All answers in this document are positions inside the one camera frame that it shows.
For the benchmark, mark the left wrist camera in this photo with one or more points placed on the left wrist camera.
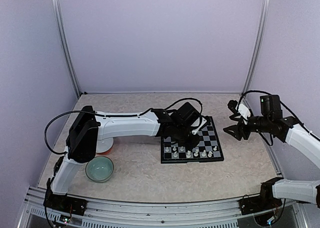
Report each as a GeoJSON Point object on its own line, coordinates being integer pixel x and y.
{"type": "Point", "coordinates": [198, 124]}

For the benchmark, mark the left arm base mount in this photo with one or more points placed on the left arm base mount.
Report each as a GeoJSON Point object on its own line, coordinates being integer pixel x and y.
{"type": "Point", "coordinates": [66, 204]}

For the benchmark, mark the front aluminium rail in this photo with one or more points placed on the front aluminium rail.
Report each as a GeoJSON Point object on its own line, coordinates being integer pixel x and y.
{"type": "Point", "coordinates": [110, 213]}

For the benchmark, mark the white chess king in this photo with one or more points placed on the white chess king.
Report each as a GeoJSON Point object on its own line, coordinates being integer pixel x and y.
{"type": "Point", "coordinates": [196, 152]}

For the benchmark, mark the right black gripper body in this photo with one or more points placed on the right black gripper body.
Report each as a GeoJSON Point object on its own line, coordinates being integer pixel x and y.
{"type": "Point", "coordinates": [264, 124]}

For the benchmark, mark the left aluminium frame post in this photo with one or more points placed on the left aluminium frame post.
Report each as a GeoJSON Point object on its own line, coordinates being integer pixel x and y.
{"type": "Point", "coordinates": [65, 48]}

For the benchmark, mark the black folding chess board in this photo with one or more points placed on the black folding chess board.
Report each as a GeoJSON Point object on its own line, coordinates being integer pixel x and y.
{"type": "Point", "coordinates": [208, 139]}

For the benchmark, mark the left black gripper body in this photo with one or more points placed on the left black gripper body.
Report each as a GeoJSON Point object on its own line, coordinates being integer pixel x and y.
{"type": "Point", "coordinates": [181, 136]}

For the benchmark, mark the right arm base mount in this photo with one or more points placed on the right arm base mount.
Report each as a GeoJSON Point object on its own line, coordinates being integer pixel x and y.
{"type": "Point", "coordinates": [254, 204]}

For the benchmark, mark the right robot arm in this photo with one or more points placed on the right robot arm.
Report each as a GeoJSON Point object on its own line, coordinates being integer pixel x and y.
{"type": "Point", "coordinates": [289, 130]}

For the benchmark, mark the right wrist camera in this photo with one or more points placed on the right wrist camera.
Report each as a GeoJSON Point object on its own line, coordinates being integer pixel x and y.
{"type": "Point", "coordinates": [238, 110]}

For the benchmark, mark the aluminium frame post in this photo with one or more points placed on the aluminium frame post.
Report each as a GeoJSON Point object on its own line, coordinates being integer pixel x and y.
{"type": "Point", "coordinates": [65, 48]}
{"type": "Point", "coordinates": [257, 44]}

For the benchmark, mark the white bowl orange outside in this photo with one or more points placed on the white bowl orange outside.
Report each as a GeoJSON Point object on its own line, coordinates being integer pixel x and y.
{"type": "Point", "coordinates": [105, 145]}

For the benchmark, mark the pale green ceramic bowl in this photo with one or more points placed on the pale green ceramic bowl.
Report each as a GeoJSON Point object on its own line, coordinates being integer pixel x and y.
{"type": "Point", "coordinates": [99, 169]}

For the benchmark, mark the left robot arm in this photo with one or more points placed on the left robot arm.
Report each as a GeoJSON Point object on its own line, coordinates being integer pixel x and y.
{"type": "Point", "coordinates": [92, 129]}

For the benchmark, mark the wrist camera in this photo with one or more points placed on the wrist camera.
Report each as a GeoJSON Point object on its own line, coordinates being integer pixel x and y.
{"type": "Point", "coordinates": [238, 110]}
{"type": "Point", "coordinates": [198, 124]}

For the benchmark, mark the right aluminium frame post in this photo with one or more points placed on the right aluminium frame post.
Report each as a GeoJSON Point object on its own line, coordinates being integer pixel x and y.
{"type": "Point", "coordinates": [257, 44]}

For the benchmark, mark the white chess queen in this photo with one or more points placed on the white chess queen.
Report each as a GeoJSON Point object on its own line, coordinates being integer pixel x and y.
{"type": "Point", "coordinates": [188, 154]}

